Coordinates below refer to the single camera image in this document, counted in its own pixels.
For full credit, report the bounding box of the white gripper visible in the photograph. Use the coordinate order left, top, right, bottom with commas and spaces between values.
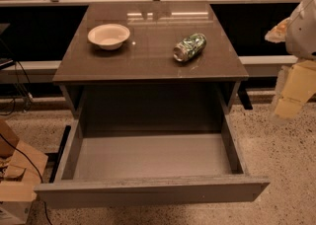
265, 0, 316, 119

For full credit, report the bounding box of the green soda can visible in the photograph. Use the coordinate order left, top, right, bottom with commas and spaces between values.
173, 33, 206, 62

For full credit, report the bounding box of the open grey top drawer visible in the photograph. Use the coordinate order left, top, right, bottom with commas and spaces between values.
36, 115, 270, 208

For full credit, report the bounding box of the dark grey cabinet desk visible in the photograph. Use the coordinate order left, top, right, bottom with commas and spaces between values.
52, 2, 250, 119

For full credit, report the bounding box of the white paper bowl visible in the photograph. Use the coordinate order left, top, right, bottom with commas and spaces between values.
88, 24, 130, 50

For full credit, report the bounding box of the wooden box stack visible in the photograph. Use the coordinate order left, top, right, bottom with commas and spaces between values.
0, 119, 47, 225

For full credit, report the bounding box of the black cable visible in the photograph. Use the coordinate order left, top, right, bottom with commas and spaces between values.
0, 37, 53, 225

